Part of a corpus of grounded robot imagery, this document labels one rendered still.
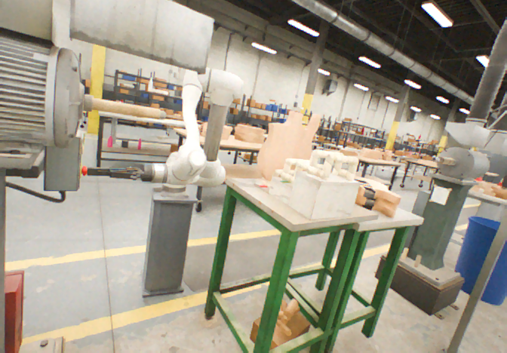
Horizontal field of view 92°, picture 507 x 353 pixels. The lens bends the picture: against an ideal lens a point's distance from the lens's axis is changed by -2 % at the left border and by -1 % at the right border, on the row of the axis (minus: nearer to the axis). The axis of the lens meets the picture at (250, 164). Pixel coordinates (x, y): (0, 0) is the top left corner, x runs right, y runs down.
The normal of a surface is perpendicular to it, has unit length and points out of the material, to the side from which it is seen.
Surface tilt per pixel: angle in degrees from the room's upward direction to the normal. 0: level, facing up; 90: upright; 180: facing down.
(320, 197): 90
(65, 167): 90
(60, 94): 82
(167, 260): 90
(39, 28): 90
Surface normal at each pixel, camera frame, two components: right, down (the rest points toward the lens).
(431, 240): -0.84, -0.07
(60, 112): 0.50, 0.40
